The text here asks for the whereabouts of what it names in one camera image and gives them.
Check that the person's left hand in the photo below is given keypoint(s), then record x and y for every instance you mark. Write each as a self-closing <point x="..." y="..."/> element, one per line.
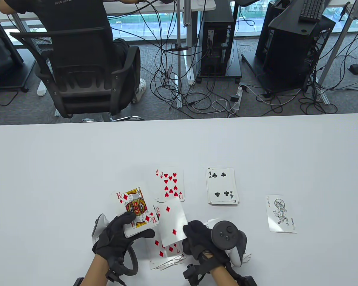
<point x="112" y="239"/>

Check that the person's right hand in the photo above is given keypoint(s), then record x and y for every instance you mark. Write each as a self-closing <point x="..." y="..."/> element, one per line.
<point x="200" y="238"/>

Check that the spades card pile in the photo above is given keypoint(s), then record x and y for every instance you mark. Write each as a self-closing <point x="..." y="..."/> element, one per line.
<point x="213" y="222"/>

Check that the red diamonds playing card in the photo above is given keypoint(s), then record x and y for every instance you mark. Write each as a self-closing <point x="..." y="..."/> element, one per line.
<point x="171" y="223"/>
<point x="167" y="256"/>

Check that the deck of playing cards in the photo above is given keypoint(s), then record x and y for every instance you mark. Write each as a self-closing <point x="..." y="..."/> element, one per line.
<point x="112" y="201"/>

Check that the hearts card pile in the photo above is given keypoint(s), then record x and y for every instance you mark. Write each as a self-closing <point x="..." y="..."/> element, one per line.
<point x="180" y="183"/>

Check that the single red heart playing card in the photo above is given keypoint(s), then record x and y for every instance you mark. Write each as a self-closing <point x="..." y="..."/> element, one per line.
<point x="157" y="172"/>

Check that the black white joker playing card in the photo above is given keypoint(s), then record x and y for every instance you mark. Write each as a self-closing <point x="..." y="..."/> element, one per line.
<point x="282" y="214"/>

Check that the person's left forearm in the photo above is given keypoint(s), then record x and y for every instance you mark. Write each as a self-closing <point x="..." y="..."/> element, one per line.
<point x="95" y="272"/>

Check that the person's right forearm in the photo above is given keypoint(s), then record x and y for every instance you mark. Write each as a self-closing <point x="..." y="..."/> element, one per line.
<point x="225" y="278"/>

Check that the white power strip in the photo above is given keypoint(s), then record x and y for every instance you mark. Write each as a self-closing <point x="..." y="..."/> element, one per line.
<point x="238" y="104"/>

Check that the black power adapter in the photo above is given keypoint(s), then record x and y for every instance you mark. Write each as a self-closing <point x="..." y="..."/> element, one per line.
<point x="235" y="98"/>

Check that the black mesh office chair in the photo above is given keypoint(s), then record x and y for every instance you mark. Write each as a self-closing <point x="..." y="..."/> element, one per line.
<point x="83" y="92"/>

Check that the black wheeled computer stand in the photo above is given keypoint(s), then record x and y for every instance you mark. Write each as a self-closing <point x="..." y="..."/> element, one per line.
<point x="234" y="68"/>

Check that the large black computer case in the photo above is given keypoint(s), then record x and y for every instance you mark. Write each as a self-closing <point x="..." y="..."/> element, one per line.
<point x="292" y="53"/>

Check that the black equipment cart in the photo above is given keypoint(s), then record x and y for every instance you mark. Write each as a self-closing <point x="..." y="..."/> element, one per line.
<point x="0" y="59"/>

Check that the black computer tower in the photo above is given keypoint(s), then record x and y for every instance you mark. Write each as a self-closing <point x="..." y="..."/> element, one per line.
<point x="268" y="18"/>
<point x="219" y="18"/>

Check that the black foot pedal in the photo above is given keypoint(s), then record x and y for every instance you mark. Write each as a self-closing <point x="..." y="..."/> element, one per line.
<point x="354" y="69"/>

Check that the black keyboard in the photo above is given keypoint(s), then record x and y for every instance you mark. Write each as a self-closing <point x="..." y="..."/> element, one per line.
<point x="311" y="10"/>

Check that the aluminium frame leg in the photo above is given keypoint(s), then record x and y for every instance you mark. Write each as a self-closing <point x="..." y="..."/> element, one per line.
<point x="18" y="23"/>
<point x="335" y="49"/>

